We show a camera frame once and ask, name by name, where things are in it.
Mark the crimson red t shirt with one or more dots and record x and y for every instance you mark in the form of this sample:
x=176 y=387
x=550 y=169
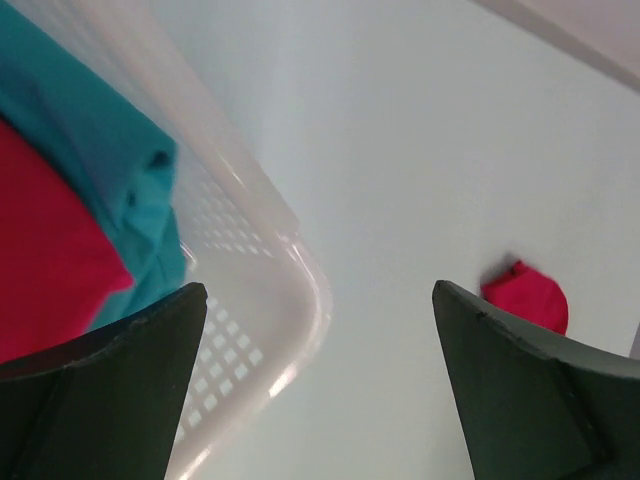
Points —
x=518 y=288

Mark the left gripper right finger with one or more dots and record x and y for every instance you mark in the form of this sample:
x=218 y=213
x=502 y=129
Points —
x=534 y=404

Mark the magenta t shirt in basket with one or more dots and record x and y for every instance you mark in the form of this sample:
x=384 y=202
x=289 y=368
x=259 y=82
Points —
x=57 y=266

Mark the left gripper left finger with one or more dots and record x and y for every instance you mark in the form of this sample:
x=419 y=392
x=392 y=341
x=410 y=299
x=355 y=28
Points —
x=107 y=404

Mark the white plastic laundry basket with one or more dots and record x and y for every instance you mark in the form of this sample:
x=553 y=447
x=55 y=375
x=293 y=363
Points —
x=269 y=304

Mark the teal t shirt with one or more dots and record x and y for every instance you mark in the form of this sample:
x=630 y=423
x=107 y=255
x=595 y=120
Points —
x=119 y=162

